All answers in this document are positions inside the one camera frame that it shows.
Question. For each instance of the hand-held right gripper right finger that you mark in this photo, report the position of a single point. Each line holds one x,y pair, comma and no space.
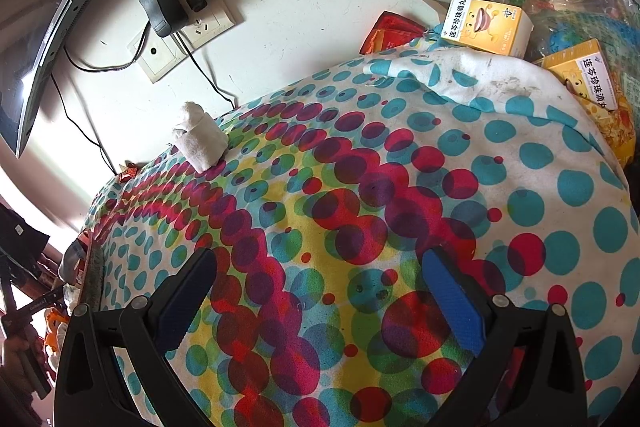
455,302

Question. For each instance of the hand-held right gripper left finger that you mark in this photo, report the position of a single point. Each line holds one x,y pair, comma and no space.
185,297

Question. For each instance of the orange toy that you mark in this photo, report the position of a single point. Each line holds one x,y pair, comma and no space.
54,319

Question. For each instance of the blue-grey cloth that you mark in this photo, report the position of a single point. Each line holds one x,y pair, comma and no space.
72,257

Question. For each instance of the red round basin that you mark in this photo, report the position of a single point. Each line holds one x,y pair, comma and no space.
94,267

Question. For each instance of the person's left hand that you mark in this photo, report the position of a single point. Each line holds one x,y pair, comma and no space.
12,357

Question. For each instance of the black hanging clothes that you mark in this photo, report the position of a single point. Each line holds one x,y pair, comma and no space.
20,227

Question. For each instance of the red snack packet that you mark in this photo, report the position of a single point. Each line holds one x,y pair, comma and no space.
127,172

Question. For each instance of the polka dot blanket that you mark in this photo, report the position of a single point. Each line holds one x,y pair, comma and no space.
350,207

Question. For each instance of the white rolled sock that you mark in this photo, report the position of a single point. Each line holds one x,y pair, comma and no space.
200,142

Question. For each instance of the yellow medicine box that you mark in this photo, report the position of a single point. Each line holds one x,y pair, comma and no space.
585,69

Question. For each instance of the yellow box with face print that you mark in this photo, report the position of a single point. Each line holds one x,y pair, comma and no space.
482,27

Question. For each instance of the red flat packet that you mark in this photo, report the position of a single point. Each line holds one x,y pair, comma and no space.
392,29

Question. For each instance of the black power adapter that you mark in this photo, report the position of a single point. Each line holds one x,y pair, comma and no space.
160,7

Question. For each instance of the black flat television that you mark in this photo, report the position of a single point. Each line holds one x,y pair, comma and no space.
50,7

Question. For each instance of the large bag of toys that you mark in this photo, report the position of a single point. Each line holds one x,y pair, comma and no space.
615,17

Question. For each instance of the white wall socket plate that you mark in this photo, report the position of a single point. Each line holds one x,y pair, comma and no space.
160,57

